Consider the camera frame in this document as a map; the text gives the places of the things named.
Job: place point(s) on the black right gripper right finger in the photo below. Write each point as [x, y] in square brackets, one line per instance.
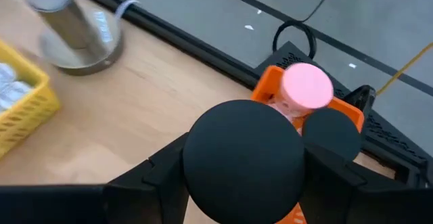
[338, 193]

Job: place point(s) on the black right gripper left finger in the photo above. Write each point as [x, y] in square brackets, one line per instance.
[152, 190]

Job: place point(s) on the black hourglass white sand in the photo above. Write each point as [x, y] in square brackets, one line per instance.
[333, 132]

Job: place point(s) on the black hourglass orange sand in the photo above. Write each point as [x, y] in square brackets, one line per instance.
[243, 159]

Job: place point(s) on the orange plastic basket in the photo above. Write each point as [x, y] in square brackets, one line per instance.
[270, 82]

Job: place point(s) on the yellow plastic basket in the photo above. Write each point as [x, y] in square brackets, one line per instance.
[30, 115]

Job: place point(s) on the white mushroom table lamp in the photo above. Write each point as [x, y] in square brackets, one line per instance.
[78, 55]

